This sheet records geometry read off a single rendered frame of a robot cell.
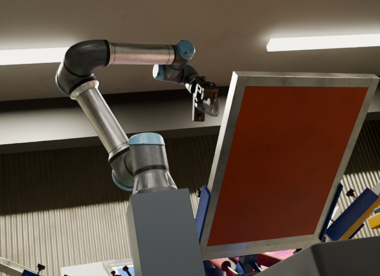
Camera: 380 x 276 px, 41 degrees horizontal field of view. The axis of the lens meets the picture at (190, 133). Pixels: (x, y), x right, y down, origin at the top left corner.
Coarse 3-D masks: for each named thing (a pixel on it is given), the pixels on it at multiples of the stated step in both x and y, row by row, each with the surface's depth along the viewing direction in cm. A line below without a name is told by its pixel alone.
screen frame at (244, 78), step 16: (240, 80) 167; (256, 80) 169; (272, 80) 171; (288, 80) 174; (304, 80) 176; (320, 80) 178; (336, 80) 181; (352, 80) 183; (368, 80) 186; (240, 96) 170; (368, 96) 190; (224, 112) 176; (224, 128) 176; (224, 144) 179; (352, 144) 200; (224, 160) 183; (336, 176) 207; (208, 208) 193; (208, 224) 197; (320, 224) 220; (272, 240) 215; (288, 240) 219; (304, 240) 222
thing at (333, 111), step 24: (312, 96) 181; (336, 96) 184; (360, 96) 188; (312, 120) 187; (336, 120) 191; (312, 144) 193; (336, 144) 198; (288, 168) 196; (312, 168) 200; (336, 168) 205; (288, 192) 203; (312, 192) 207; (288, 216) 210; (312, 216) 215
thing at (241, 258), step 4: (240, 256) 226; (244, 256) 222; (248, 256) 222; (252, 256) 222; (256, 256) 223; (240, 260) 226; (244, 260) 222; (248, 260) 223; (252, 260) 224; (244, 264) 223; (248, 264) 224; (252, 264) 225; (236, 268) 230; (244, 268) 225; (248, 268) 226; (252, 268) 227; (236, 272) 230
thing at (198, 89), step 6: (198, 78) 200; (204, 78) 200; (192, 84) 201; (198, 84) 193; (204, 84) 194; (210, 84) 195; (192, 90) 202; (198, 90) 193; (204, 90) 192; (210, 90) 192; (216, 90) 193; (198, 96) 197; (204, 96) 193; (210, 96) 194; (216, 96) 194
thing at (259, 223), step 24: (264, 96) 174; (288, 96) 177; (240, 120) 176; (264, 120) 179; (288, 120) 183; (240, 144) 181; (264, 144) 185; (288, 144) 189; (240, 168) 187; (264, 168) 191; (240, 192) 194; (264, 192) 198; (216, 216) 196; (240, 216) 201; (264, 216) 205; (216, 240) 204; (240, 240) 208
